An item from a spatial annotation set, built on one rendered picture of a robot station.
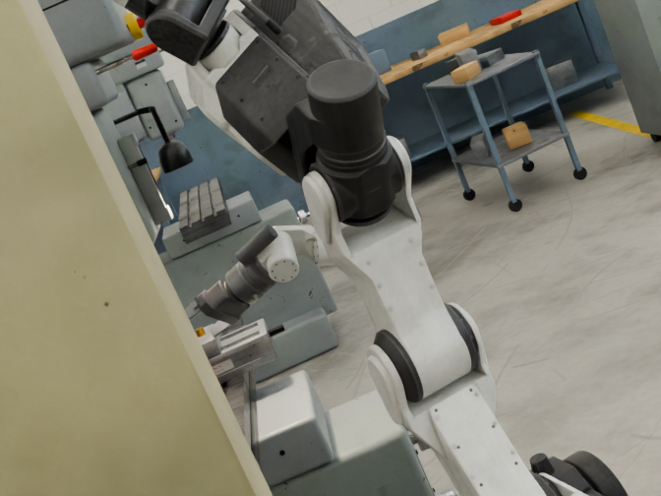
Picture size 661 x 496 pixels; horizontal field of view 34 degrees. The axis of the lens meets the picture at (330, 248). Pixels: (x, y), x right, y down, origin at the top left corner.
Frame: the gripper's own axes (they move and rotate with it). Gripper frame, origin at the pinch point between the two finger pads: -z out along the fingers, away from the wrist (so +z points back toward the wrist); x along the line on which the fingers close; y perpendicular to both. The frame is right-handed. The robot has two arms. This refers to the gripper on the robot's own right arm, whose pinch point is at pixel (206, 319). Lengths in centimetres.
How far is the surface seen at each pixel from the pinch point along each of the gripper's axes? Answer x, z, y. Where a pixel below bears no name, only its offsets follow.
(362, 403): -52, 0, 12
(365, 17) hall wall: -467, -30, -491
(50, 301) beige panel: 126, 67, 91
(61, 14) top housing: 44, 24, -49
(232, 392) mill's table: -20.4, -13.4, 5.1
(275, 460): -22.3, -11.3, 25.3
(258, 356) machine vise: -28.7, -7.9, -3.4
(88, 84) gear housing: 35, 18, -40
